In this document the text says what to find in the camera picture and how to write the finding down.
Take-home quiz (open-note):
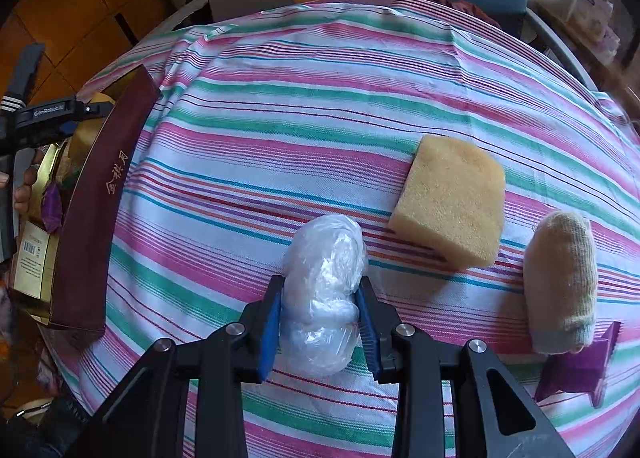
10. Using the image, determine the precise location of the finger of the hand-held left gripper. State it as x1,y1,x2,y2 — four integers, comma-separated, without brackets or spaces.
4,43,47,106
15,95,117,149

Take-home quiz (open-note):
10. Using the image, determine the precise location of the person's left hand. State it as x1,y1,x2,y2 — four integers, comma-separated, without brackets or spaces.
0,149,45,217

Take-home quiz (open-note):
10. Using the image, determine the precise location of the striped bedsheet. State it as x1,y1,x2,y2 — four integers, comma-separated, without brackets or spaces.
42,0,640,458

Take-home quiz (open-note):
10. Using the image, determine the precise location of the white plastic bag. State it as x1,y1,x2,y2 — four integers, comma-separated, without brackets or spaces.
279,214,370,379

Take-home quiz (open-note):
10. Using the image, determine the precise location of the purple snack packet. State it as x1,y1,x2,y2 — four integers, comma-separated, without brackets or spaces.
533,321,623,409
42,185,65,235

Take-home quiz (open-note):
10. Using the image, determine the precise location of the rolled cream sock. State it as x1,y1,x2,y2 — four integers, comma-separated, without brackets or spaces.
523,210,599,355

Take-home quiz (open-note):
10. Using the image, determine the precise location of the white printed carton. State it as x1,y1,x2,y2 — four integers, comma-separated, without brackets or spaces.
567,0,617,41

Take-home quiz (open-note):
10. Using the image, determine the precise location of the yellow sponge block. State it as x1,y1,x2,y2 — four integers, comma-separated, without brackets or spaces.
388,134,507,270

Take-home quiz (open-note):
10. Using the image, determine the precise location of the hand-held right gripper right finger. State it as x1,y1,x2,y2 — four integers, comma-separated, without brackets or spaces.
355,276,577,458

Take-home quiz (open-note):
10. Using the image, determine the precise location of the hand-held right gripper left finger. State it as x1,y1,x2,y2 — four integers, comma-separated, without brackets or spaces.
65,274,286,458

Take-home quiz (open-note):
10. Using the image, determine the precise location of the dark red gift box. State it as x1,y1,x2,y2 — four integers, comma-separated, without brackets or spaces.
9,64,164,340

